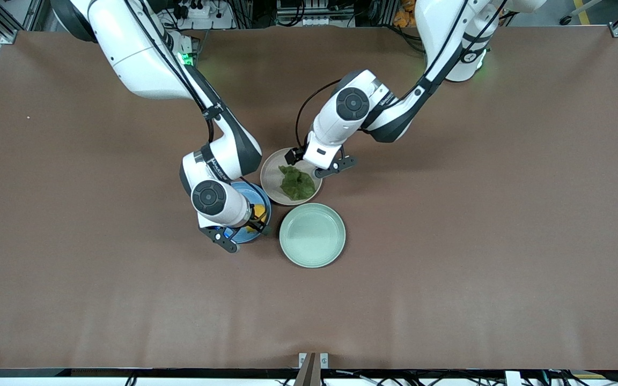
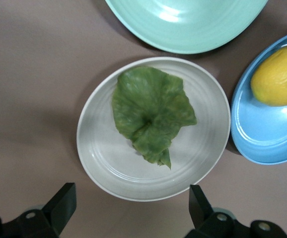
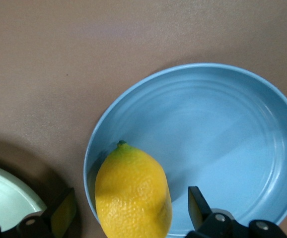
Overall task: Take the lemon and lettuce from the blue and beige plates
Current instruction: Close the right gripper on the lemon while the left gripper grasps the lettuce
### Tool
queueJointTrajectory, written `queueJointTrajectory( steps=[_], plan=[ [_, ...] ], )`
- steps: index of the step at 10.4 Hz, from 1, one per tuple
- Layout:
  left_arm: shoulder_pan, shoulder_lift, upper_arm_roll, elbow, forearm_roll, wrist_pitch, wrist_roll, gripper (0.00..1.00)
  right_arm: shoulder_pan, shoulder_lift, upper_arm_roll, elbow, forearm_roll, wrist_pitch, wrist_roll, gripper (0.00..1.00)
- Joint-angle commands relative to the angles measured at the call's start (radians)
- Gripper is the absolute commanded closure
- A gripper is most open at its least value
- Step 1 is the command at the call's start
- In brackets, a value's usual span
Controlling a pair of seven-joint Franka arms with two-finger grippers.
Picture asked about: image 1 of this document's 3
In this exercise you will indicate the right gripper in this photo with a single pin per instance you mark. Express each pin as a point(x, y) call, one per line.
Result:
point(257, 219)

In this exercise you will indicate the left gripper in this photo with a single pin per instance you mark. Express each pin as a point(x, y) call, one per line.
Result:
point(291, 156)

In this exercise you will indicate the green lettuce leaf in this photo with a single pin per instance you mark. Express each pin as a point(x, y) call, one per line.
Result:
point(297, 185)

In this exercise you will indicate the yellow lemon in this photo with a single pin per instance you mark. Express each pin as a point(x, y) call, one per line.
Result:
point(260, 210)

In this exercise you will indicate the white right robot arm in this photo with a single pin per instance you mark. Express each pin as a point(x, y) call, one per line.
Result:
point(142, 59)

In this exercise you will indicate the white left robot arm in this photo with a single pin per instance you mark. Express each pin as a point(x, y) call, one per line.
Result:
point(352, 104)

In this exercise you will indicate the blue plate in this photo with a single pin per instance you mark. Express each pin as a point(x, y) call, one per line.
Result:
point(259, 193)

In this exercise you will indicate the beige plate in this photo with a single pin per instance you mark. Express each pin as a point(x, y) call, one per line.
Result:
point(272, 177)

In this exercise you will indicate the light green plate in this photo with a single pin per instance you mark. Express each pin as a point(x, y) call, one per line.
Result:
point(312, 235)

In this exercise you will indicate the orange packaged goods pile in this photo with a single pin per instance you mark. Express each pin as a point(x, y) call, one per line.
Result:
point(403, 13)

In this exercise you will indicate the white power strip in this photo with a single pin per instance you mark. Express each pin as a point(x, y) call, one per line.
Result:
point(196, 10)

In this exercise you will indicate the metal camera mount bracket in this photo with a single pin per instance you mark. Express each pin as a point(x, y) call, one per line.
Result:
point(313, 367)

